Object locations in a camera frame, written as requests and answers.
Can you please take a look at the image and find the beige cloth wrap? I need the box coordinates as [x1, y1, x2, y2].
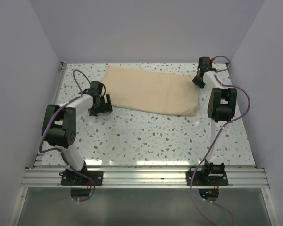
[102, 65, 199, 116]

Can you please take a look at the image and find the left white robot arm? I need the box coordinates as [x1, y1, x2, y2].
[39, 81, 113, 185]

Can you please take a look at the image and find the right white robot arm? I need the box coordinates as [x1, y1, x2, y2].
[192, 56, 237, 185]

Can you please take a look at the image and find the left side aluminium rail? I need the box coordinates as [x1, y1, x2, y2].
[52, 62, 68, 104]

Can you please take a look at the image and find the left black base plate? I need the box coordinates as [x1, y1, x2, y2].
[59, 170, 104, 186]

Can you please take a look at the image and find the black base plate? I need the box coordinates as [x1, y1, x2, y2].
[185, 163, 229, 186]
[59, 170, 104, 186]

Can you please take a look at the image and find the aluminium mounting rail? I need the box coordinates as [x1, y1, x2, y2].
[20, 166, 269, 188]

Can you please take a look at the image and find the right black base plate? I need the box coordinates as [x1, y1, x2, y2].
[185, 163, 229, 186]

